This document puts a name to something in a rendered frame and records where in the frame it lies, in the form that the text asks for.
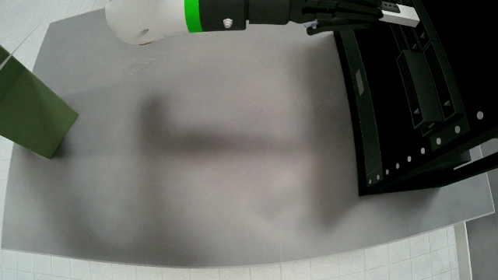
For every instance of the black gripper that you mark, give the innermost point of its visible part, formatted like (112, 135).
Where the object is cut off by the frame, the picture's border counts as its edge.
(322, 15)

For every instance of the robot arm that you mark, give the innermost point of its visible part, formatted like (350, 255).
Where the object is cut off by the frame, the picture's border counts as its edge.
(145, 21)

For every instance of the black server rack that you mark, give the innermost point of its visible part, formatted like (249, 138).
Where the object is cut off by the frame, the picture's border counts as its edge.
(448, 81)

